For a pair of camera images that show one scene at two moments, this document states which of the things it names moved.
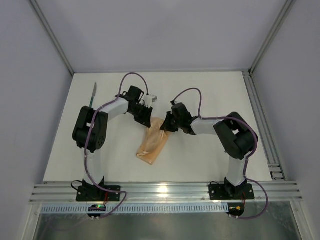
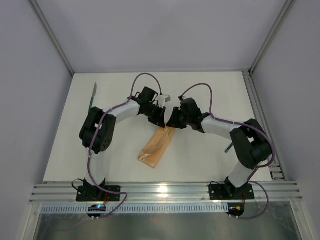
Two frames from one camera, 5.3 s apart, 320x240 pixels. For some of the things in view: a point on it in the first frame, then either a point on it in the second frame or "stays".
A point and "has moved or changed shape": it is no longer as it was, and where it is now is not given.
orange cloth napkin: [153, 142] has moved or changed shape
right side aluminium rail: [270, 144] stays
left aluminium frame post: [53, 36] stays
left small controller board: [96, 208] stays
